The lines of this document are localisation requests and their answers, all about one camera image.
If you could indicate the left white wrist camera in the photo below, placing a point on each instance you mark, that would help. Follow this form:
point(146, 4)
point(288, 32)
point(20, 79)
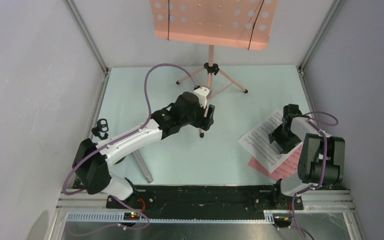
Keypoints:
point(203, 93)

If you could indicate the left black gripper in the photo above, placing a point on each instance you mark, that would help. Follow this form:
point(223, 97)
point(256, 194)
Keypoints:
point(204, 123)

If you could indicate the pink music stand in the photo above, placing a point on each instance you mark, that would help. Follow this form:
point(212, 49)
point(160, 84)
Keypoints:
point(242, 24)

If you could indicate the left aluminium frame post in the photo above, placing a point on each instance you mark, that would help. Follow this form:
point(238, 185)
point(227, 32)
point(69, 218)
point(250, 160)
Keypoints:
point(86, 34)

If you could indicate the white slotted cable duct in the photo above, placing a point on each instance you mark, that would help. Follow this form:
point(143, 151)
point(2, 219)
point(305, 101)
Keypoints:
point(122, 217)

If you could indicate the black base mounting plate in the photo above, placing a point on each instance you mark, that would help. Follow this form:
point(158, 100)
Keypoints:
point(207, 201)

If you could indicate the right aluminium frame post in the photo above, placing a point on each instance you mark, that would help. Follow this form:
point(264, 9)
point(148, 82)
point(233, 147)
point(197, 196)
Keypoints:
point(321, 32)

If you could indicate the white sheet music page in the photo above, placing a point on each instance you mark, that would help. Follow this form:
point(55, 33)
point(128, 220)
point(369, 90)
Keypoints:
point(256, 142)

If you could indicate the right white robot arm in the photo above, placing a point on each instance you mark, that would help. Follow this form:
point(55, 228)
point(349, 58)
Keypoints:
point(322, 157)

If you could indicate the aluminium frame post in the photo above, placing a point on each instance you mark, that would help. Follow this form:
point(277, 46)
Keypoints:
point(321, 32)
point(86, 34)

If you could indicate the grey metal microphone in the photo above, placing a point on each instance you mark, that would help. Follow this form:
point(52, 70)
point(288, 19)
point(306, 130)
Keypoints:
point(142, 166)

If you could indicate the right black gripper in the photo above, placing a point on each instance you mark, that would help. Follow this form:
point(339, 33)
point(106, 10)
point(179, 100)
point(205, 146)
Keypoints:
point(285, 146)

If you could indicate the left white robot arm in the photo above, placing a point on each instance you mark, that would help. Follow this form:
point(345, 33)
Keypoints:
point(93, 161)

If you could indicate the pink paper sheet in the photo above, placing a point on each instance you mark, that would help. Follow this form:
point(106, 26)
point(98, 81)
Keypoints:
point(285, 170)

